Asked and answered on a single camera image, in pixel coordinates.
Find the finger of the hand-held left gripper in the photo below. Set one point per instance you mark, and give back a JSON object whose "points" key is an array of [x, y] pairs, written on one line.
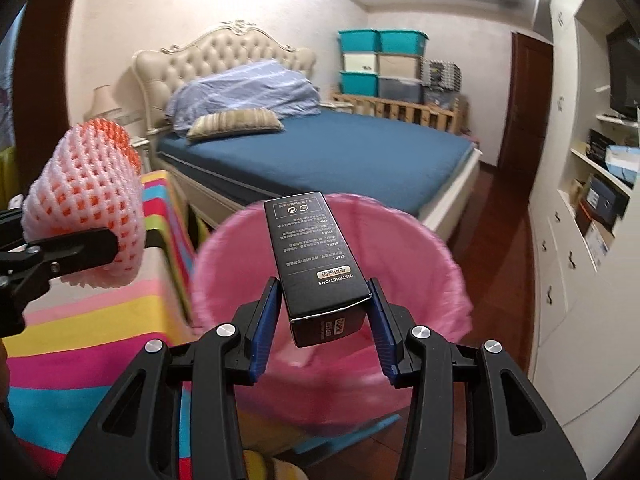
{"points": [[80, 250], [11, 227]]}

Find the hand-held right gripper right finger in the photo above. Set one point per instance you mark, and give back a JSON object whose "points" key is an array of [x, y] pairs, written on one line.
{"points": [[384, 335]]}

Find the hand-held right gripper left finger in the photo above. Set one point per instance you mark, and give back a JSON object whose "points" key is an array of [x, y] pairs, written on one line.
{"points": [[262, 332]]}

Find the orange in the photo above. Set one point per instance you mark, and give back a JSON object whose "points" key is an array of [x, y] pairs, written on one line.
{"points": [[85, 185]]}

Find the pink trash bin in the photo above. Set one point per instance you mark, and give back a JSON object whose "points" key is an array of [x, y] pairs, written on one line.
{"points": [[430, 280]]}

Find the black carton box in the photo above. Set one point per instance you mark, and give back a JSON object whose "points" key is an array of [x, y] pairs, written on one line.
{"points": [[312, 260]]}

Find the yellow leather armchair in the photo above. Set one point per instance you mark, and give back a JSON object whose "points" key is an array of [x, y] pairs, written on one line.
{"points": [[7, 172]]}

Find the white nightstand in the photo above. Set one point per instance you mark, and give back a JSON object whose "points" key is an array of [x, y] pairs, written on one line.
{"points": [[141, 152]]}

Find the white table lamp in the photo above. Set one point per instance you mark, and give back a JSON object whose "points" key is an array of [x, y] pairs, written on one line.
{"points": [[104, 102]]}

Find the bed with blue sheet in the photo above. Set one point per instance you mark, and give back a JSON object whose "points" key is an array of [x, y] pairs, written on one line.
{"points": [[350, 160]]}

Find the striped beige pillow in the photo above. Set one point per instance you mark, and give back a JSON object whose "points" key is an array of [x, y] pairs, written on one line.
{"points": [[235, 124]]}

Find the beige tufted headboard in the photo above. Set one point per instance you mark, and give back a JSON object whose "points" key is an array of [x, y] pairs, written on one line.
{"points": [[220, 55]]}

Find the grey storage box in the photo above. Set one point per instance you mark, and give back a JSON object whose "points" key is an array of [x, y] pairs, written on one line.
{"points": [[400, 90]]}

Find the dark blue case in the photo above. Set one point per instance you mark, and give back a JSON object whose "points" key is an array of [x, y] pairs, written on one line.
{"points": [[602, 202]]}

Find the patterned storage box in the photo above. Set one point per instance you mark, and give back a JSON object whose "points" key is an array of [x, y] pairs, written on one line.
{"points": [[440, 75]]}

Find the dark wooden door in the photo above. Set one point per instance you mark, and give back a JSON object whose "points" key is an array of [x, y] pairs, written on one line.
{"points": [[522, 105]]}

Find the beige storage box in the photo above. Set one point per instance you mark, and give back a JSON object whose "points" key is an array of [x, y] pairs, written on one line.
{"points": [[398, 66]]}

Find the white storage box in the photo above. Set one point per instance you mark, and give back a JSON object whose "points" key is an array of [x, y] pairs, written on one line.
{"points": [[360, 62]]}

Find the black box on shelf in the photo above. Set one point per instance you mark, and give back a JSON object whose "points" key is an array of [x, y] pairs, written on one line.
{"points": [[600, 146]]}

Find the blue tissue box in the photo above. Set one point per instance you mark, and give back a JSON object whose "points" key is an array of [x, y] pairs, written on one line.
{"points": [[622, 165]]}

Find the black television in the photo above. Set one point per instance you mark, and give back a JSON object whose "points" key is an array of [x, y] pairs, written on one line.
{"points": [[625, 75]]}

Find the white wall cabinet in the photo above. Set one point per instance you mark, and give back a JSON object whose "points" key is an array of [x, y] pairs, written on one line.
{"points": [[555, 270]]}

